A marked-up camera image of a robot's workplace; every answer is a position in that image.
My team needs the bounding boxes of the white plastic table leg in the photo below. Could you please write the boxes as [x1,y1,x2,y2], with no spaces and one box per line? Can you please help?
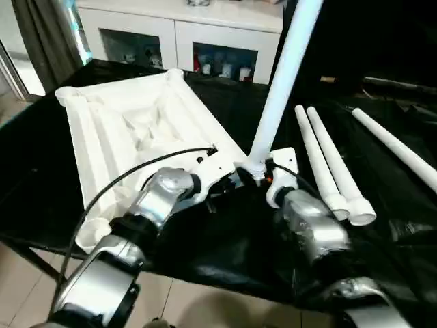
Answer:
[306,106,378,226]
[246,0,324,181]
[351,108,437,196]
[294,105,351,221]

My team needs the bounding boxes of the white plastic table top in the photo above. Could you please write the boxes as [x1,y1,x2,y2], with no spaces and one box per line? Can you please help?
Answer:
[54,68,251,256]

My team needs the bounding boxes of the black mat cloth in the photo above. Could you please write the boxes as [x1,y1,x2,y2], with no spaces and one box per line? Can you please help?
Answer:
[0,58,437,314]

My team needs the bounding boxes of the long black rod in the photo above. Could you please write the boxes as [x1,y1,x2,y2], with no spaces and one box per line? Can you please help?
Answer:
[363,77,437,96]

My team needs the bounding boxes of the white display cabinet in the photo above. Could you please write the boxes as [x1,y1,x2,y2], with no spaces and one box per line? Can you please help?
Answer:
[76,0,285,85]

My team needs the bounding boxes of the dark tall cabinet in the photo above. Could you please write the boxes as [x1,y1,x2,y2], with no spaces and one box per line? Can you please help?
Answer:
[278,0,437,100]

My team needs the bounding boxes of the grey curtain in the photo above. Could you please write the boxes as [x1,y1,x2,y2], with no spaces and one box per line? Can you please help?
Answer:
[13,0,83,94]

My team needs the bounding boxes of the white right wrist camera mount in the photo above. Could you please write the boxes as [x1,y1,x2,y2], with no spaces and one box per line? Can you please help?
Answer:
[265,147,300,208]

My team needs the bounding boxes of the black work table frame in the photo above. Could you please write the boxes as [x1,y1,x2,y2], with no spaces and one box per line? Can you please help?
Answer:
[0,238,69,285]

